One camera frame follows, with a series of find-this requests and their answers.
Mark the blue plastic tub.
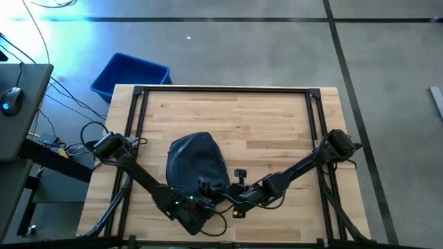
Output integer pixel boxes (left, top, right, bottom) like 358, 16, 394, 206
90, 52, 173, 104

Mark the grey metal bar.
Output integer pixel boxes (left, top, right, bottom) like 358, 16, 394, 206
428, 86, 443, 120

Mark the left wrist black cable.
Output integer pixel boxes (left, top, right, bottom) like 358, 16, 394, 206
200, 203, 229, 238

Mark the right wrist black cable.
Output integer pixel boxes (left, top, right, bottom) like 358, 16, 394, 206
221, 192, 288, 211

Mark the black mouse cable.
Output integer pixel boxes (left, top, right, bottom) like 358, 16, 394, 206
15, 62, 24, 89

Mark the black computer mouse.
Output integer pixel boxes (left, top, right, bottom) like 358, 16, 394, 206
0, 86, 24, 118

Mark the black aluminium table frame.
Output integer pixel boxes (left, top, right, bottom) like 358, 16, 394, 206
78, 84, 373, 249

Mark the navy blue backpack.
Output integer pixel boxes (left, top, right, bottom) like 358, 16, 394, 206
165, 131, 231, 205

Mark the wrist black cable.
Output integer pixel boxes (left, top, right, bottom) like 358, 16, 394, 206
221, 192, 288, 211
200, 203, 229, 238

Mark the black floor cable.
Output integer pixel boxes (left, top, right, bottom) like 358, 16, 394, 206
0, 33, 109, 121

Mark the white floor cable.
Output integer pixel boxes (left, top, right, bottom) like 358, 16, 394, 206
20, 0, 51, 65

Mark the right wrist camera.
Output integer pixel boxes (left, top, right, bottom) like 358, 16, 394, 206
234, 168, 247, 186

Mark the black desk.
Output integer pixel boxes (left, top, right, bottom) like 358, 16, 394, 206
0, 63, 95, 243

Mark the black power adapter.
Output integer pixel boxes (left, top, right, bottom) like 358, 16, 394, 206
36, 133, 60, 147

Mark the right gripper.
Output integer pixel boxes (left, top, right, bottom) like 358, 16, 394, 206
226, 185, 268, 219

